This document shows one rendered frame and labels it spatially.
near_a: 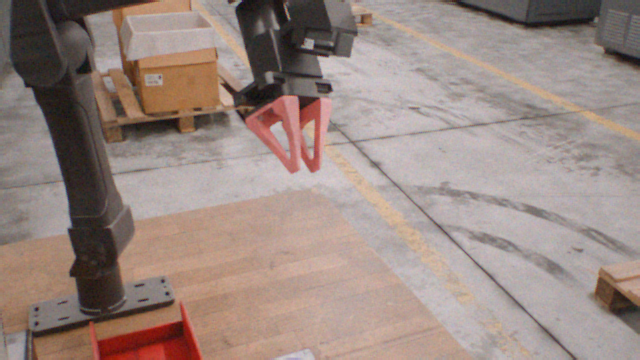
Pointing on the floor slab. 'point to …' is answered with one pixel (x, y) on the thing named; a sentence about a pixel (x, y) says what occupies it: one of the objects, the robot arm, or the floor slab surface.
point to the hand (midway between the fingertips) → (304, 164)
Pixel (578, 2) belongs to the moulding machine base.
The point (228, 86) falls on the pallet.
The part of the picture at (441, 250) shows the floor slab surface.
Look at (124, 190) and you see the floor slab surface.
